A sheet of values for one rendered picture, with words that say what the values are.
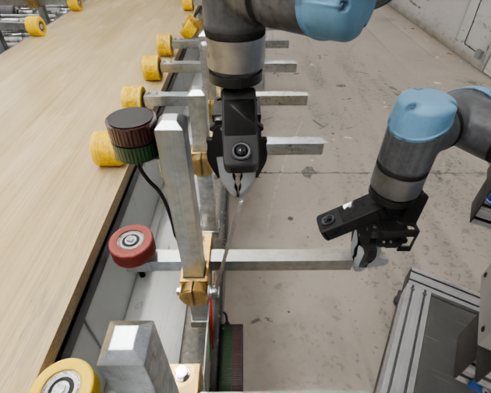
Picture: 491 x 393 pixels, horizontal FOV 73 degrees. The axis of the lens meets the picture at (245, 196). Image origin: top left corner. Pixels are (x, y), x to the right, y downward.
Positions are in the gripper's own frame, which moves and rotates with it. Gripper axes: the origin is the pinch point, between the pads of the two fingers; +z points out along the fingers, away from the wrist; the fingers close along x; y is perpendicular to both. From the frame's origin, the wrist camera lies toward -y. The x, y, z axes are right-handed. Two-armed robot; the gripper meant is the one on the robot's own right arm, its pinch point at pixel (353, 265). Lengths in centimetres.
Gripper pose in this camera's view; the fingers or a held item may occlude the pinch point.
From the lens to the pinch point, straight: 71.2
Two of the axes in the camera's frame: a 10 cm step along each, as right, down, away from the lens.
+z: 0.0, 7.5, 6.6
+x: -0.1, -6.6, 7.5
